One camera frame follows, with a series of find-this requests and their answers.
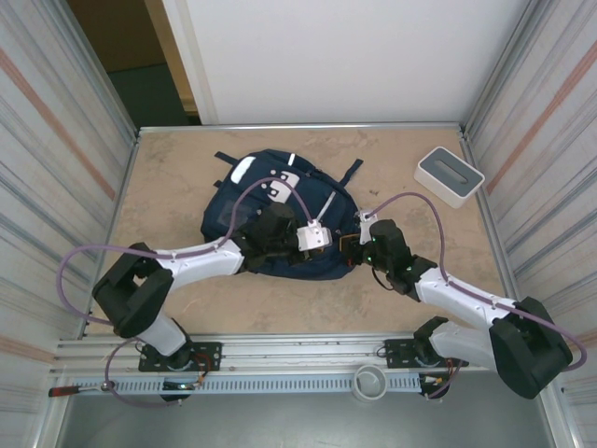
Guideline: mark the navy blue backpack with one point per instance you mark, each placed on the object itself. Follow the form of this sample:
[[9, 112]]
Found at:
[[242, 200]]

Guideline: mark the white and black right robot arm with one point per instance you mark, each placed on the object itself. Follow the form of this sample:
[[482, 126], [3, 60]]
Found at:
[[466, 298]]

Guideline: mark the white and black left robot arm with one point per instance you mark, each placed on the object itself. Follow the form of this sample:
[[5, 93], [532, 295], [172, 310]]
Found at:
[[200, 263]]

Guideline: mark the white and grey tissue box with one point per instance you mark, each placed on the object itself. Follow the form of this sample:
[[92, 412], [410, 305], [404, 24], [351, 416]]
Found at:
[[450, 177]]

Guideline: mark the grey tape roll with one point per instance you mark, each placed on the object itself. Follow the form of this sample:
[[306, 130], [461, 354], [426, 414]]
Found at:
[[370, 385]]

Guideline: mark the small black controller board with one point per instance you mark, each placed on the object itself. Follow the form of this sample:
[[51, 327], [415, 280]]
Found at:
[[176, 387], [434, 385]]

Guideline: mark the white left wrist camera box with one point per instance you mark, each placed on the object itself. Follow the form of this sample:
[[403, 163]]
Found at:
[[313, 235]]

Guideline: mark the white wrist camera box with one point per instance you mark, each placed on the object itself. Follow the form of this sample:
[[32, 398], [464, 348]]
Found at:
[[313, 235], [365, 215]]

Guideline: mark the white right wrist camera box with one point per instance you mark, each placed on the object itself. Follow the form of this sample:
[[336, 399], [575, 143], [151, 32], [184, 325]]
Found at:
[[365, 215]]

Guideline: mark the aluminium mounting rail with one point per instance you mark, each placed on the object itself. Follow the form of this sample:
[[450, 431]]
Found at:
[[303, 352]]

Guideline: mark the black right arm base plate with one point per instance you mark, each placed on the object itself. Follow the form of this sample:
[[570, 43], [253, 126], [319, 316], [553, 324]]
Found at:
[[396, 354]]

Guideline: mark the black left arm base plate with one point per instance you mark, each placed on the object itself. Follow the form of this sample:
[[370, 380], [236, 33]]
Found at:
[[207, 357]]

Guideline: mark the white door frame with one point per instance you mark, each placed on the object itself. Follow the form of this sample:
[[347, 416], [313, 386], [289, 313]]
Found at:
[[186, 60]]

